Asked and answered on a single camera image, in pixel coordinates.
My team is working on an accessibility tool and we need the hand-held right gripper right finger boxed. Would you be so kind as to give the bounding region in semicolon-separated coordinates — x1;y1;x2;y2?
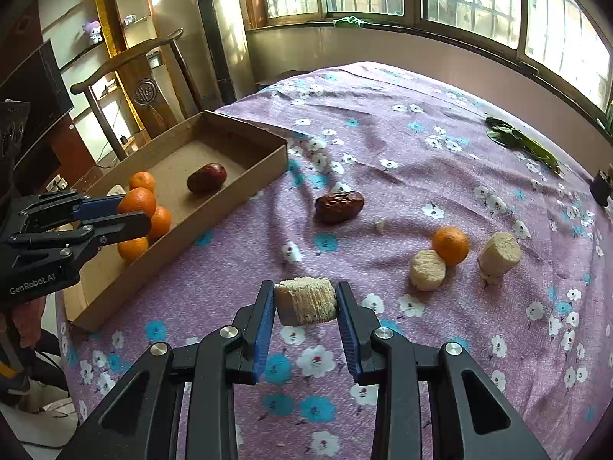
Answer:
335;280;551;460

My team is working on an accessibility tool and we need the dark round jar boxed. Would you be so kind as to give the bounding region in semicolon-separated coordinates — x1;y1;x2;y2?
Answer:
590;168;613;208

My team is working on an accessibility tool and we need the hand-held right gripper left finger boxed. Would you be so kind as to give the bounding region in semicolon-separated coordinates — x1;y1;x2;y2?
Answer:
57;280;277;460

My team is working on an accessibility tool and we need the purple floral tablecloth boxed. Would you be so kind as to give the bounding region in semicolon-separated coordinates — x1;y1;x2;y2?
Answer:
55;61;613;460

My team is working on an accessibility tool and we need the small orange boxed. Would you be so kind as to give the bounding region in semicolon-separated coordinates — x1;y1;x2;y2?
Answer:
117;236;150;263

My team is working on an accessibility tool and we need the wooden chair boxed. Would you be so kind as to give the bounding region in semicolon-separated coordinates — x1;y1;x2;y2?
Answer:
71;29;204;161

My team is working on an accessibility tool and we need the large corn cob piece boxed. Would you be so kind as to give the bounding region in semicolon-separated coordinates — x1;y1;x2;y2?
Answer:
274;276;339;327

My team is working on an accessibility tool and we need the large red date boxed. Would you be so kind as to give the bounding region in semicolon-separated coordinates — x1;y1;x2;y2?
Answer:
187;163;227;194

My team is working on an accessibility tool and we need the black rolled mat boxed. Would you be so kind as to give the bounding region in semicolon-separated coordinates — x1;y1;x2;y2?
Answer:
192;0;235;106

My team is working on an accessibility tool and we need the green leafy vegetable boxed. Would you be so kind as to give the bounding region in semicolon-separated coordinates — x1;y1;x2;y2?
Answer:
485;116;566;176

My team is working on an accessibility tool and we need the wrinkled red date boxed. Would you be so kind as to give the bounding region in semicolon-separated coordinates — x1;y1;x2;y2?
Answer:
315;191;365;224

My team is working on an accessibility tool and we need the large orange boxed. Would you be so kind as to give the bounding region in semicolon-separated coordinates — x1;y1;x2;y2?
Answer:
117;188;158;219

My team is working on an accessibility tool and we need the cardboard box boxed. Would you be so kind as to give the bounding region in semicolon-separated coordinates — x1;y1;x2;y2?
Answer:
62;110;289;332

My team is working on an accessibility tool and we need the black television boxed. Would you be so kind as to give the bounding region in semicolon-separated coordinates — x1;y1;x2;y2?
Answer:
0;38;75;173

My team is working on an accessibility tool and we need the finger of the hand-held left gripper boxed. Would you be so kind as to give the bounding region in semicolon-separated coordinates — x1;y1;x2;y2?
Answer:
0;211;153;270
5;191;130;235

